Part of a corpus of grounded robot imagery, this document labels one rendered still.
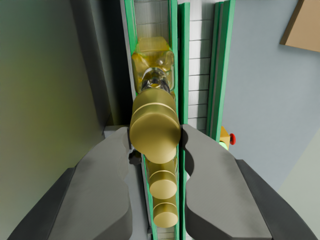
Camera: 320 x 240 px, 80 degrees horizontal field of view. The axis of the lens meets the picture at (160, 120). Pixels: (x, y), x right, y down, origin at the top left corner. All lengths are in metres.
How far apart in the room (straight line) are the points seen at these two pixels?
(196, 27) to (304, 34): 0.34
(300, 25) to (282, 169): 0.55
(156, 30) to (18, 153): 0.34
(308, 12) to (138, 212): 0.78
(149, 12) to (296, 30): 0.41
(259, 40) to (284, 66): 0.12
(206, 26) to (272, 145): 0.54
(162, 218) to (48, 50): 0.25
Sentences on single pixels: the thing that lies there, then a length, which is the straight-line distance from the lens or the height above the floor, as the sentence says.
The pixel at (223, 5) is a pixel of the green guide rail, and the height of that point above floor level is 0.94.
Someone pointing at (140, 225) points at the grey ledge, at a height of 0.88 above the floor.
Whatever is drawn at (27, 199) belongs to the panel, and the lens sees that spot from 0.21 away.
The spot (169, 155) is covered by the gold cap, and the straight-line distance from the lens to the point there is 0.21.
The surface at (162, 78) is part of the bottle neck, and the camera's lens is 0.20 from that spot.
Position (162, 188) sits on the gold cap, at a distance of 0.24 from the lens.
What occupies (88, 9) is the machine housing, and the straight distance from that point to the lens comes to 0.57.
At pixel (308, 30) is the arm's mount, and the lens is 0.69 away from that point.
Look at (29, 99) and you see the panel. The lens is 0.22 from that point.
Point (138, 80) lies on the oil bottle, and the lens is 0.24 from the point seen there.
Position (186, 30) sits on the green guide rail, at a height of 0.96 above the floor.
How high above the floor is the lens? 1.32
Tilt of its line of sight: 61 degrees down
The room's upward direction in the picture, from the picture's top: 175 degrees clockwise
